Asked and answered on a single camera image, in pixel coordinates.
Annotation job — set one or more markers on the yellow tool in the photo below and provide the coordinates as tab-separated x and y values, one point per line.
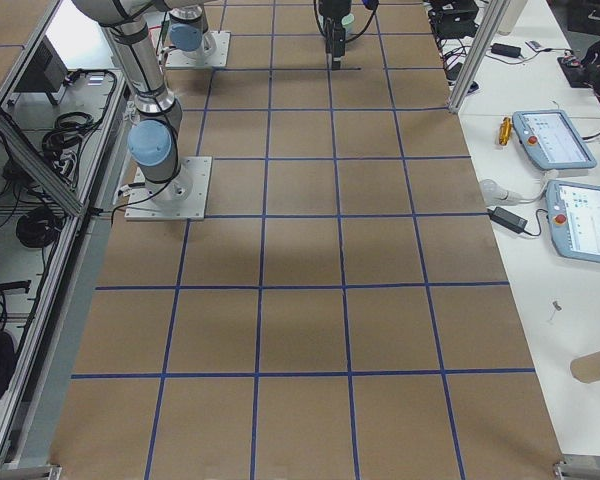
504	133

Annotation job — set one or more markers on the teach pendant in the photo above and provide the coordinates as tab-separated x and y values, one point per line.
574	219
551	141

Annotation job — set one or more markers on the white light bulb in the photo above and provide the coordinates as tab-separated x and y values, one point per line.
495	195

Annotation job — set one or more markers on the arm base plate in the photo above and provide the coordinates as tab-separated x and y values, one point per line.
184	198
175	59

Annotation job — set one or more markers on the near teach pendant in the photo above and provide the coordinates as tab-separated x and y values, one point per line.
574	219

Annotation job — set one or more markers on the aluminium frame post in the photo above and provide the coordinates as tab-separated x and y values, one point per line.
493	15

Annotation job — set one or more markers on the green bowl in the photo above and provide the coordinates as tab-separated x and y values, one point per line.
348	21

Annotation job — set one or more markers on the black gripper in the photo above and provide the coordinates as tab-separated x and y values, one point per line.
333	15

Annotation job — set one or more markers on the black power adapter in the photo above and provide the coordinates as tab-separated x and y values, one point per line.
507	219

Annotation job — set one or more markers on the far teach pendant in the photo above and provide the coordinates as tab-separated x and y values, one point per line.
551	141

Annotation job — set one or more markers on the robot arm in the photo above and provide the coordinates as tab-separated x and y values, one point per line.
153	141
189	32

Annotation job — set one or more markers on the cardboard tube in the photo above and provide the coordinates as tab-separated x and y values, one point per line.
586	369

